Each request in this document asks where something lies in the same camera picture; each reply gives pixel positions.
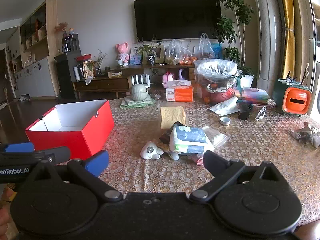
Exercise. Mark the clear bag of oranges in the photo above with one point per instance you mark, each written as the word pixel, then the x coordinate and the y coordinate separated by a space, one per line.
pixel 188 58

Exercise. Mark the plastic wrapped fruit basket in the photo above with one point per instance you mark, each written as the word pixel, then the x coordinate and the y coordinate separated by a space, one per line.
pixel 216 80

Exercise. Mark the plastic bag with dark contents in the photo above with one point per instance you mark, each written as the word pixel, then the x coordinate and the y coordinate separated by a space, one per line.
pixel 206 48

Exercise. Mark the black snack packet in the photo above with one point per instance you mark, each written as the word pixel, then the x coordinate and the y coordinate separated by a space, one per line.
pixel 165 138

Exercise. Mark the pink doll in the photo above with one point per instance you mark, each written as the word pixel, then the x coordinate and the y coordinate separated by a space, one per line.
pixel 122 52

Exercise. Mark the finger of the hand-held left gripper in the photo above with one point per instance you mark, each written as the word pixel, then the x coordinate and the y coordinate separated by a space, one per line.
pixel 50 153
pixel 18 147

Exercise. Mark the black flat television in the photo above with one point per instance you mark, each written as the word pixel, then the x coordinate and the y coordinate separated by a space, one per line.
pixel 175 17

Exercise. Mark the yellow white carton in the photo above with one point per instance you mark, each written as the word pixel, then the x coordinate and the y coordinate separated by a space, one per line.
pixel 115 74

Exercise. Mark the wall cabinet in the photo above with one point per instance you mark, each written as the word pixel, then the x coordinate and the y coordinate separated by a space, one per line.
pixel 32 55

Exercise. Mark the floral paper bag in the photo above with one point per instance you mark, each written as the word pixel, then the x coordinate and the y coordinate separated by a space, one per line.
pixel 87 68

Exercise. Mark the red cardboard box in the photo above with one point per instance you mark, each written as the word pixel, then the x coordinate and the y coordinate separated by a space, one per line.
pixel 75 140

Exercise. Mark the pink toy bag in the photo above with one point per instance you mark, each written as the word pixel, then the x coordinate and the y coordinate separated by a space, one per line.
pixel 168 78

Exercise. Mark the pink artificial flowers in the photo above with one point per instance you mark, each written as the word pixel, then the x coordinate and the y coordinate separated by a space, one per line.
pixel 61 27

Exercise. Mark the dark wooden door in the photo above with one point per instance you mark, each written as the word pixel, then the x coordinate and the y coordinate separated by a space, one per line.
pixel 3 75

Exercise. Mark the white plastic toy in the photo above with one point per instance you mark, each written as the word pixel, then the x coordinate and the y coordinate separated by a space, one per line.
pixel 150 151

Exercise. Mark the black gadget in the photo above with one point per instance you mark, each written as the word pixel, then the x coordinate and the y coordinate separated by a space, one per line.
pixel 243 110

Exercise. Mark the purple vase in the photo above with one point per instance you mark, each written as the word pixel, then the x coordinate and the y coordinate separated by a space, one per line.
pixel 182 74

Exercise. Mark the wooden photo frame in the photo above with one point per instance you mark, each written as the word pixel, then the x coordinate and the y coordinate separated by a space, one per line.
pixel 158 53

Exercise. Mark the white standing air conditioner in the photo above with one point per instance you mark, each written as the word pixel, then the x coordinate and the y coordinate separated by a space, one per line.
pixel 268 30

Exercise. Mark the small glass bowl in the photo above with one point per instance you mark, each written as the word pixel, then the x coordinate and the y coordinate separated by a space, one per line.
pixel 157 94

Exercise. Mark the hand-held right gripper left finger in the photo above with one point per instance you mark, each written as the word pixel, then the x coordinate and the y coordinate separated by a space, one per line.
pixel 97 163

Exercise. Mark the white router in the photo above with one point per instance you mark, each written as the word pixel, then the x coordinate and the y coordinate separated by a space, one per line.
pixel 139 80

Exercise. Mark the clear bag of cotton swabs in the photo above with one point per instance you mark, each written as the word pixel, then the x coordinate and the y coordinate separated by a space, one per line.
pixel 217 136

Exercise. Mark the wooden television cabinet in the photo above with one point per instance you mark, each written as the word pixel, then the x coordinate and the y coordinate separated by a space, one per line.
pixel 107 83

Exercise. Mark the tall potted plant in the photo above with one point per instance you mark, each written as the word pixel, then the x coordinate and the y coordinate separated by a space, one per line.
pixel 230 25

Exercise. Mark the plant in striped vase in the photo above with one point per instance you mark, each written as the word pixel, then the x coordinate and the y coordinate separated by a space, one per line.
pixel 151 60

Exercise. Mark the black bottle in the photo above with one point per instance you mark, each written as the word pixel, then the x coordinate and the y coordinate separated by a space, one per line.
pixel 81 72

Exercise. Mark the white glasses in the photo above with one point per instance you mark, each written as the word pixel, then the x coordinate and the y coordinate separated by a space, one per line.
pixel 261 112

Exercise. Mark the folded green cloth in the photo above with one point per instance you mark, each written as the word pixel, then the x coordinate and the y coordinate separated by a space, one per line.
pixel 132 103

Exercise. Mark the person's left hand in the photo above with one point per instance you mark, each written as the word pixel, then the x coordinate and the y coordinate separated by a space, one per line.
pixel 3 212

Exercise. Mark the vase with dry twigs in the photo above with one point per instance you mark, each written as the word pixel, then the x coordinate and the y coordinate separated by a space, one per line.
pixel 98 67

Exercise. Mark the white bottle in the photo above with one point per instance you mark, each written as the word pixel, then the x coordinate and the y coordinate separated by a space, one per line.
pixel 76 73

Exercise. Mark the flat red gift box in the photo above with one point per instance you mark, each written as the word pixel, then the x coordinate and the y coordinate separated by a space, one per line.
pixel 83 58

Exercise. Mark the green orange desk organizer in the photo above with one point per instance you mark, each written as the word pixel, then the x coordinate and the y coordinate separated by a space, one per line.
pixel 292 97

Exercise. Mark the yellow curtain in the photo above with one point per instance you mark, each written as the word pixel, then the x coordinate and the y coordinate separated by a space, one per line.
pixel 287 30

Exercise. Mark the orange white tissue box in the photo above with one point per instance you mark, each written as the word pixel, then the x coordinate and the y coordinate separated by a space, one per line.
pixel 180 93

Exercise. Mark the pair of shoes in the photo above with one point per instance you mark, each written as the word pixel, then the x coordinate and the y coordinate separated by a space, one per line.
pixel 25 97

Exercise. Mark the colourful picture frame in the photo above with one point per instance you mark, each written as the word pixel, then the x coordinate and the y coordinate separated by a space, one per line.
pixel 135 56

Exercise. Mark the small figurine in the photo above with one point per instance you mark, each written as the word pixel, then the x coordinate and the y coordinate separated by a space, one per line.
pixel 71 30

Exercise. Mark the crumpled grey wrapper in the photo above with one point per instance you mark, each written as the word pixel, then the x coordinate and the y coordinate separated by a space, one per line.
pixel 306 133

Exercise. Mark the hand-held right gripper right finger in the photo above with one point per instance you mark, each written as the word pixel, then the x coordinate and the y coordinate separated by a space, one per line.
pixel 215 162

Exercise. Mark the black coffee machine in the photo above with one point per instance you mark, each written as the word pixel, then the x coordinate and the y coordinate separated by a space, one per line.
pixel 70 43

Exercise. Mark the clear bag of yellow fruit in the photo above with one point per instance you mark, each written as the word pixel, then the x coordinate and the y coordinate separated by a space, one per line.
pixel 172 52

